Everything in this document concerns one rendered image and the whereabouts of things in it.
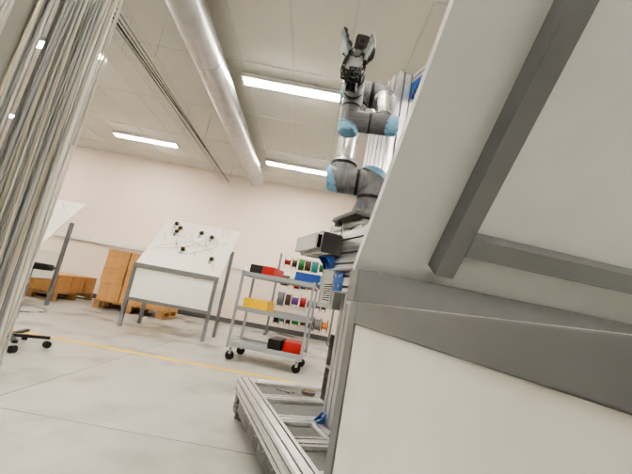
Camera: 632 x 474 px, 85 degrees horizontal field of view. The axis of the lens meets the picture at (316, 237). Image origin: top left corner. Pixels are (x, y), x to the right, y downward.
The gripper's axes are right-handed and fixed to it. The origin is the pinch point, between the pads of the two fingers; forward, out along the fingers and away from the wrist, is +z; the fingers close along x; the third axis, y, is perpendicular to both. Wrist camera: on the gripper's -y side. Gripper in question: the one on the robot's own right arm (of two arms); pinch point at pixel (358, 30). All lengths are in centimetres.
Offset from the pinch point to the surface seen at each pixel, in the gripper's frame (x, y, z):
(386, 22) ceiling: 16, -171, -180
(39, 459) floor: 75, 170, -53
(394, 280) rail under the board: -27, 70, 20
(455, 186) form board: -32, 51, 28
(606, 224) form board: -63, 47, 20
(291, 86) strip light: 114, -151, -283
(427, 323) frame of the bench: -28, 76, 50
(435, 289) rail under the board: -36, 68, 18
